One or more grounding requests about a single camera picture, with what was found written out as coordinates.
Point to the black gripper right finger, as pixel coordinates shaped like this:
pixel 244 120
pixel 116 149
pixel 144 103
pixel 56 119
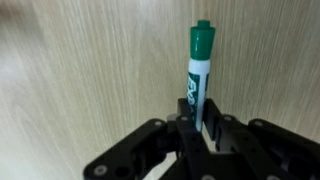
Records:
pixel 240 146

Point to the green whiteboard marker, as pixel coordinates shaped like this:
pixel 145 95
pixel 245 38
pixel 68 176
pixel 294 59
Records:
pixel 200 73

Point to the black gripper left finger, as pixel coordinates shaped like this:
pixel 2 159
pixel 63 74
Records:
pixel 190 143

